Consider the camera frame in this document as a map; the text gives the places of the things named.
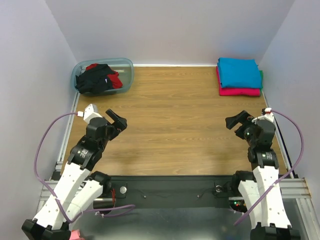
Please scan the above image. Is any black t shirt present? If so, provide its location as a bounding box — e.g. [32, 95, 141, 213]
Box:
[75, 70, 114, 95]

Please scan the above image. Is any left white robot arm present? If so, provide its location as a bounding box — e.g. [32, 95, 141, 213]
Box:
[21, 104, 128, 240]

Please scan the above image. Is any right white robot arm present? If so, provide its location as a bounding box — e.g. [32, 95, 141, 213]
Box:
[225, 107, 301, 240]

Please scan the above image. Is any folded pink t shirt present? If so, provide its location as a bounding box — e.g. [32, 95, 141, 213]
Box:
[216, 67, 261, 97]

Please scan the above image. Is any red t shirt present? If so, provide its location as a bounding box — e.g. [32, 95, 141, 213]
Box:
[85, 63, 123, 90]

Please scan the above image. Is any clear blue plastic bin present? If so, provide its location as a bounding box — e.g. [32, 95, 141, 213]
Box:
[71, 58, 134, 96]

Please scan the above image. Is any folded blue t shirt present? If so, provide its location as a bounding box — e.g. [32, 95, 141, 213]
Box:
[217, 57, 262, 89]

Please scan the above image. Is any folded green t shirt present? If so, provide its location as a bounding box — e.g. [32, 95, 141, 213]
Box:
[259, 70, 264, 91]

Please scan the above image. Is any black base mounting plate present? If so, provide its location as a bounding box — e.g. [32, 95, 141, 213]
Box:
[93, 175, 246, 211]

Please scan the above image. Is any pink cloth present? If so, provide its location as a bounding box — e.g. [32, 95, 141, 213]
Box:
[69, 230, 82, 240]

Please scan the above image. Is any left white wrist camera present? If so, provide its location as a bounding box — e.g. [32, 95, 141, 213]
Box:
[83, 103, 102, 124]

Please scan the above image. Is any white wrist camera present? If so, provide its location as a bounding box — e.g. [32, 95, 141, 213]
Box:
[83, 103, 102, 124]
[251, 107, 275, 125]

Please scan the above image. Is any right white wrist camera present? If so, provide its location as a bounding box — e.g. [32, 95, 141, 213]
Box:
[251, 107, 275, 125]

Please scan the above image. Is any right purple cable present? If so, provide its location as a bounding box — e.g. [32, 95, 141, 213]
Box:
[233, 109, 306, 227]

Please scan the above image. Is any purple cable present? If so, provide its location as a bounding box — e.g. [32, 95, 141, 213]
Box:
[233, 109, 306, 227]
[33, 111, 136, 224]

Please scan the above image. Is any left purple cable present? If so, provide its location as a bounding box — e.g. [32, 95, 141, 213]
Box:
[33, 111, 136, 224]

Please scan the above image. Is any aluminium frame rail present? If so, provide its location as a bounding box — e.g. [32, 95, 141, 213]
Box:
[279, 178, 311, 199]

